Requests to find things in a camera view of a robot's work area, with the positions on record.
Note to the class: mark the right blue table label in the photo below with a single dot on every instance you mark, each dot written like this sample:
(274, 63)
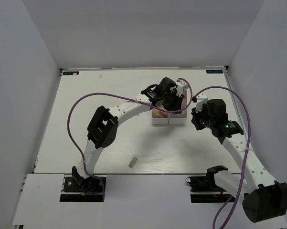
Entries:
(214, 71)

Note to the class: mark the white organizer bin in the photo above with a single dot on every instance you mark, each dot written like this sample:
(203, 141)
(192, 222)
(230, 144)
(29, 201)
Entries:
(180, 119)
(159, 121)

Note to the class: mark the grey eraser block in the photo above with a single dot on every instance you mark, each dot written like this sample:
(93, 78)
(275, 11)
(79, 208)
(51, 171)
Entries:
(132, 162)

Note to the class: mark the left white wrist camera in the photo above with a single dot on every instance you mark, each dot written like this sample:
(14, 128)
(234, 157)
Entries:
(181, 87)

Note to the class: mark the right white organizer bin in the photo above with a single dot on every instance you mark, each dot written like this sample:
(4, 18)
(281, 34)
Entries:
(180, 119)

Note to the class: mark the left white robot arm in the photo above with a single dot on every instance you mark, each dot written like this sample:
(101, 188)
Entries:
(102, 129)

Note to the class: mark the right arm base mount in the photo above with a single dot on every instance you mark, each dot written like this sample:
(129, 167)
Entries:
(201, 192)

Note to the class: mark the blue table label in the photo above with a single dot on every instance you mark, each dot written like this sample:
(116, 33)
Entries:
(70, 72)
(214, 71)

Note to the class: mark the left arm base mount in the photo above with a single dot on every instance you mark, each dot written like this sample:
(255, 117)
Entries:
(92, 191)

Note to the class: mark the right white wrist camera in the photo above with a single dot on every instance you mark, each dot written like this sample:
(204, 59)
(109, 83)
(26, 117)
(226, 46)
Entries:
(200, 100)

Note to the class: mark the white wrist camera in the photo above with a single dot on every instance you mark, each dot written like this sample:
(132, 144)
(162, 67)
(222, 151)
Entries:
(181, 87)
(200, 100)

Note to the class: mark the orange marker pen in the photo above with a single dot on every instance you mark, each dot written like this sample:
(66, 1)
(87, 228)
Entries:
(160, 114)

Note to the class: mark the left white organizer bin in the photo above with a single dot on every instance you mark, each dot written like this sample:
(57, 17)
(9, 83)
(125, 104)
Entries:
(159, 121)

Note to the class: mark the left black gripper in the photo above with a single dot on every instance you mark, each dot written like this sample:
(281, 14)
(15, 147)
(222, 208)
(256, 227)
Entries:
(178, 102)

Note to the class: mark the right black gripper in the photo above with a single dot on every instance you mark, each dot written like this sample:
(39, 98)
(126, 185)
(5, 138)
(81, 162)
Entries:
(195, 116)

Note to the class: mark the left blue table label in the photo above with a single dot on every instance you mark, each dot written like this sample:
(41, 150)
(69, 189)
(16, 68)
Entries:
(70, 72)

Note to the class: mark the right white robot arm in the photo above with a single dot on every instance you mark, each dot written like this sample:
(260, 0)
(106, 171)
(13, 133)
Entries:
(262, 196)

